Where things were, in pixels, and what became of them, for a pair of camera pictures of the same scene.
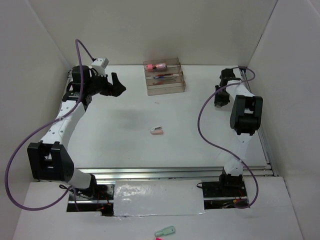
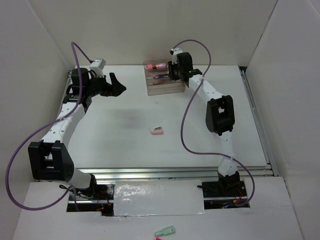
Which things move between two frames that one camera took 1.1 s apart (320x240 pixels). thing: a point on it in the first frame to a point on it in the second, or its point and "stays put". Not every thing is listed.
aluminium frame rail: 138,173 stays put
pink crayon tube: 157,66 stays put
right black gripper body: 222,97 to 174,71
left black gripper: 115,90 stays put
